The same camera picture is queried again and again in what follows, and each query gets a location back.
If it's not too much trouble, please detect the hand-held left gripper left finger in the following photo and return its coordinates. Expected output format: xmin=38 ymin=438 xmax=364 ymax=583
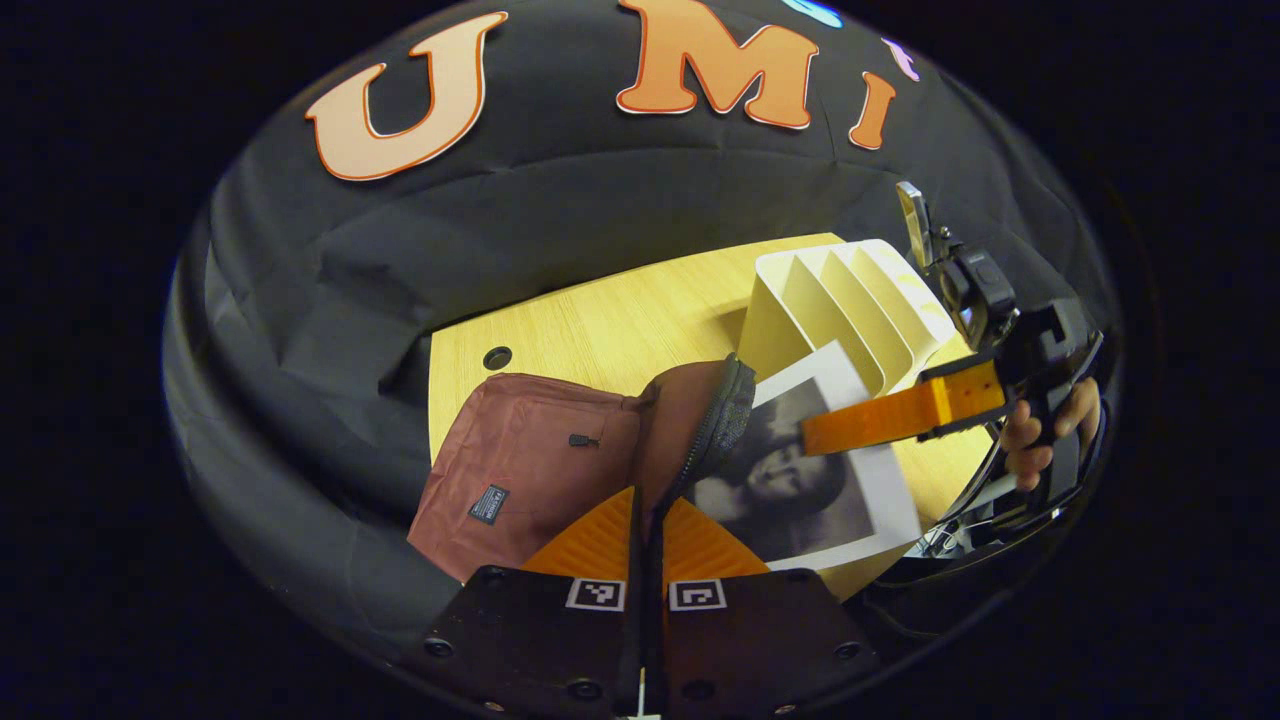
xmin=418 ymin=485 xmax=646 ymax=720

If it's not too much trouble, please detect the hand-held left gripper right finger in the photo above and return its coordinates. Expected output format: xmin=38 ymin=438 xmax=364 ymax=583
xmin=650 ymin=495 xmax=883 ymax=719

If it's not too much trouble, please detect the portrait cover book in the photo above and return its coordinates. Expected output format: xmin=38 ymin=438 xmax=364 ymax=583
xmin=688 ymin=340 xmax=924 ymax=574

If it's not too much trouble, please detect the white bookshelf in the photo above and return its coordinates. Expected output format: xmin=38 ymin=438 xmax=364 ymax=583
xmin=736 ymin=238 xmax=959 ymax=397

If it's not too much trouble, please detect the reddish brown schoolbag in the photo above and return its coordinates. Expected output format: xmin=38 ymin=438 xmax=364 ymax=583
xmin=406 ymin=352 xmax=759 ymax=587

